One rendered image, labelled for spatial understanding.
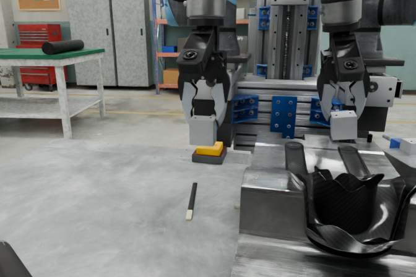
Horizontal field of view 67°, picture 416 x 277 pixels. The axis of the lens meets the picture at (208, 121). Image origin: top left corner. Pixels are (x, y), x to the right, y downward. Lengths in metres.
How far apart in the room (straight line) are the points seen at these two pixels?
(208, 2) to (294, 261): 0.44
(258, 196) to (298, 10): 0.94
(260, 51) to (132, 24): 4.86
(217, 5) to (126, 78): 5.63
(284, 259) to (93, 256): 0.28
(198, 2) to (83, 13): 5.89
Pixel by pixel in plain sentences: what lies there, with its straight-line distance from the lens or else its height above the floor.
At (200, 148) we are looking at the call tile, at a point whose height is 0.84.
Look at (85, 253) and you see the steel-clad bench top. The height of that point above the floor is 0.80.
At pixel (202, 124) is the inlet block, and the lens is 0.62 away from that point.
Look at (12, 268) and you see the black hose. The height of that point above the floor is 0.86.
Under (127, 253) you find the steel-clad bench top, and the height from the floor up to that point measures 0.80.
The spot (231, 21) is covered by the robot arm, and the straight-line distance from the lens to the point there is 1.18.
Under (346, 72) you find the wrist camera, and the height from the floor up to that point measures 1.06.
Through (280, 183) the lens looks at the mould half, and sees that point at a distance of 0.43.
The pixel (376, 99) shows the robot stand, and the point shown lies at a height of 0.93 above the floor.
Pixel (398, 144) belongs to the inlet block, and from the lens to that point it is 0.89.
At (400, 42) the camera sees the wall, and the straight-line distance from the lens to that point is 6.52.
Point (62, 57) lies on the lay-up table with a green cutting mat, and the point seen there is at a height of 0.87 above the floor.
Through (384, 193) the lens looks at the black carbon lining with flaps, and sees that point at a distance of 0.51.
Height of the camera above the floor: 1.13
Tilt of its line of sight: 16 degrees down
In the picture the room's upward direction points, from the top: straight up
